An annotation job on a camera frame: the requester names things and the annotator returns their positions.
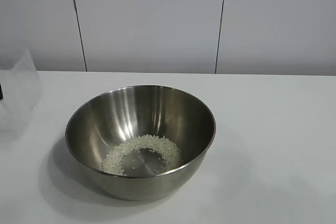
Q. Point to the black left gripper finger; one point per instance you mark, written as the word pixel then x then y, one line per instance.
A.
pixel 1 93

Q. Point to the white uncooked rice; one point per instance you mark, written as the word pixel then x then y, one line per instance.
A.
pixel 123 150

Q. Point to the stainless steel mixing bowl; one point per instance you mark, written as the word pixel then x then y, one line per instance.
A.
pixel 126 113

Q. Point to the clear plastic measuring cup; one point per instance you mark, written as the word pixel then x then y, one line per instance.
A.
pixel 23 82

